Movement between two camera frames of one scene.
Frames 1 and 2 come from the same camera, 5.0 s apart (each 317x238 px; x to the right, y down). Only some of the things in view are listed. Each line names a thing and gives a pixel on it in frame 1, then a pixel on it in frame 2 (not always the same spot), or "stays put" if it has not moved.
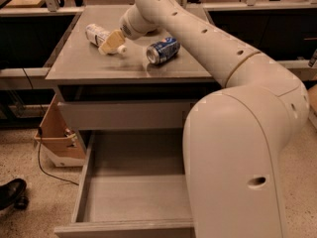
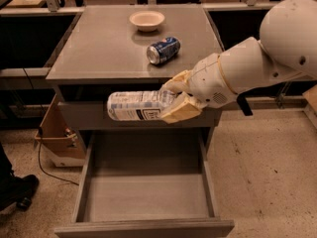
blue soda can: [159, 52] stays put
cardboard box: [60, 144] stays put
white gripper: [130, 29] → [208, 79]
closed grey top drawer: [88, 115] stays put
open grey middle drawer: [133, 183] stays put
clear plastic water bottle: [122, 49] → [137, 105]
